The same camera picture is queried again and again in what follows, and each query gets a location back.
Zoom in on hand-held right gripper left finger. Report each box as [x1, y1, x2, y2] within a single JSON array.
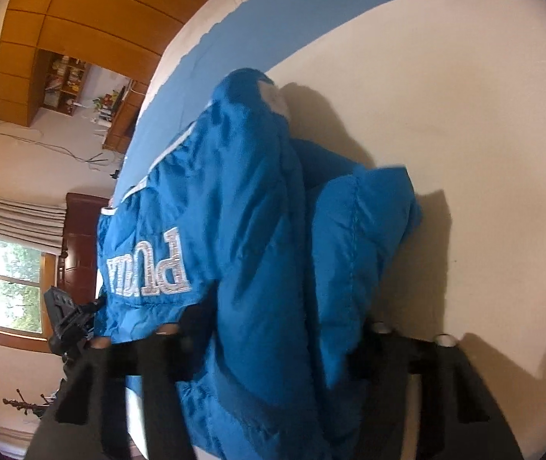
[[24, 328, 198, 460]]

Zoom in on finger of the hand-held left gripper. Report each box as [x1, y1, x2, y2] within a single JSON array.
[[77, 297, 107, 327]]

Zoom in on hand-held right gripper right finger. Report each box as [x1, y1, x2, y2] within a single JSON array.
[[350, 321, 526, 460]]

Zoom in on blue padded jacket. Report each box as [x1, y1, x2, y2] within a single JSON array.
[[93, 68, 424, 460]]

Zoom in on window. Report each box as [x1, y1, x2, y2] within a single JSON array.
[[0, 232, 59, 348]]

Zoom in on dark wooden bed board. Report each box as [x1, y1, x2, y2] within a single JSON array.
[[61, 192, 112, 305]]

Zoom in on dark coat rack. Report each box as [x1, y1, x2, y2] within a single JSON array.
[[2, 386, 60, 420]]

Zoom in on grey striped curtain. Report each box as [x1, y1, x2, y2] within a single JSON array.
[[0, 191, 69, 256]]

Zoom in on wooden desk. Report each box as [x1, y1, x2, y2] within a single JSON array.
[[102, 80, 150, 152]]

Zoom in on blue and white bed cover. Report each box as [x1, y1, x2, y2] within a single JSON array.
[[107, 0, 546, 460]]

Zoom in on wooden wardrobe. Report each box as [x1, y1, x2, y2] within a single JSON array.
[[0, 0, 217, 128]]

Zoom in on wall cables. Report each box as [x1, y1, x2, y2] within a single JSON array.
[[0, 120, 120, 173]]

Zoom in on wooden wall shelf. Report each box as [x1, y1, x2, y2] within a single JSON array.
[[38, 52, 92, 117]]

